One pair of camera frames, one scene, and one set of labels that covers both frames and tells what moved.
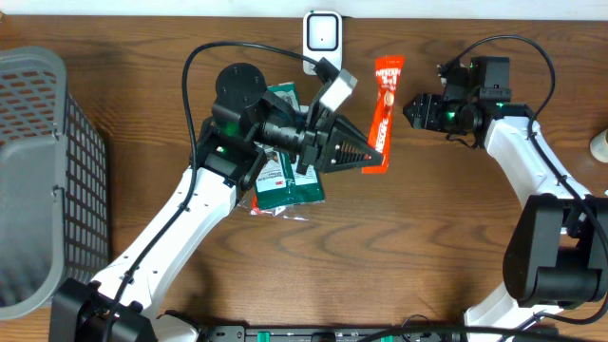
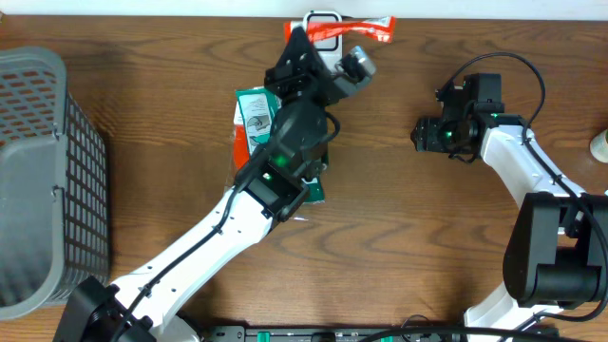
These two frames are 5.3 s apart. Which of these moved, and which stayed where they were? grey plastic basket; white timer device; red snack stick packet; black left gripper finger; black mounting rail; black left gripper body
Moved: red snack stick packet; black left gripper finger; black left gripper body
Stayed: white timer device; grey plastic basket; black mounting rail
